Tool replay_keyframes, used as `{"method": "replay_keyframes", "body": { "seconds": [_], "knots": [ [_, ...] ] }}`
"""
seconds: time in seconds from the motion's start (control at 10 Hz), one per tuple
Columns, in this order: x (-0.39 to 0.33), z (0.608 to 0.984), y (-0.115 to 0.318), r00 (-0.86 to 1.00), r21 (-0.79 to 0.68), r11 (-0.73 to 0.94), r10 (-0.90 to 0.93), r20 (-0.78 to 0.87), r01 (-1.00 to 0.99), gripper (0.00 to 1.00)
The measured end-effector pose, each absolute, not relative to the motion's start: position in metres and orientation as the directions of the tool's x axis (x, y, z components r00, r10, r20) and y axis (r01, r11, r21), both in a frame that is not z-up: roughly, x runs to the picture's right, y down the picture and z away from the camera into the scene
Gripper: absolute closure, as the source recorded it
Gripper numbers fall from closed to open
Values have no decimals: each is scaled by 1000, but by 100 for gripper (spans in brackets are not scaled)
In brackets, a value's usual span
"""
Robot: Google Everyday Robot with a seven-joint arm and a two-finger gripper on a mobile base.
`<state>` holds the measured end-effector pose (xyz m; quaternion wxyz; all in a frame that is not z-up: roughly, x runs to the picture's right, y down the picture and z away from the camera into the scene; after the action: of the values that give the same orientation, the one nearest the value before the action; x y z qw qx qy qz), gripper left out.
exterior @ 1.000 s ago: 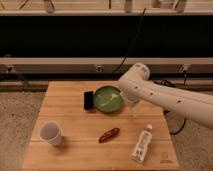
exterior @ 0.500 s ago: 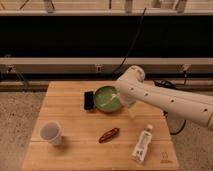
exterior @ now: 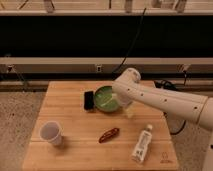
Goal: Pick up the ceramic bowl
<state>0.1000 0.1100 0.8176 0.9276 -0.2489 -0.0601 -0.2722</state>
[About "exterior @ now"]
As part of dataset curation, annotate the black hanging cable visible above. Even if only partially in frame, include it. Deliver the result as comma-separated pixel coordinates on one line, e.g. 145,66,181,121
110,7,147,74

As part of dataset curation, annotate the black rectangular sponge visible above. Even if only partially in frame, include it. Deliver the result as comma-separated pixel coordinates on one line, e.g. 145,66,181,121
84,91,94,110

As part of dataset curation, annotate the white paper cup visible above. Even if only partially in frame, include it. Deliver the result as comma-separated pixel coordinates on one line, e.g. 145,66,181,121
39,121,62,146

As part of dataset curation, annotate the red brown chili pepper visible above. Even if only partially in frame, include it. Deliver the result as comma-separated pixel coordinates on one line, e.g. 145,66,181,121
98,128,120,143

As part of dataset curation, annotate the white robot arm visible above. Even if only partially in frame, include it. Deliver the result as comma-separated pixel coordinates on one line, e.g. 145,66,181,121
112,68,213,171

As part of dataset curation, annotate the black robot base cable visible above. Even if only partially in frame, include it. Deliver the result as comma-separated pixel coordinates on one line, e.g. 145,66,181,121
153,79,188,136

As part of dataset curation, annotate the green ceramic bowl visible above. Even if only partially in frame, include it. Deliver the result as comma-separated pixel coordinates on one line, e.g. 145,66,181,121
94,86,120,113

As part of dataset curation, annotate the white plastic bottle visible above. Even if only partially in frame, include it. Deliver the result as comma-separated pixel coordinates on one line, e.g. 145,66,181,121
132,124,153,163

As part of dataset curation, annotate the left wall outlet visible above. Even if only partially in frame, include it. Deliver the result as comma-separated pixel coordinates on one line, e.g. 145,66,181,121
7,66,13,73

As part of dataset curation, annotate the white wall outlet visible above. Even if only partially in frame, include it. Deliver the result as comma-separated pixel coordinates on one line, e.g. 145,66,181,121
97,66,102,72

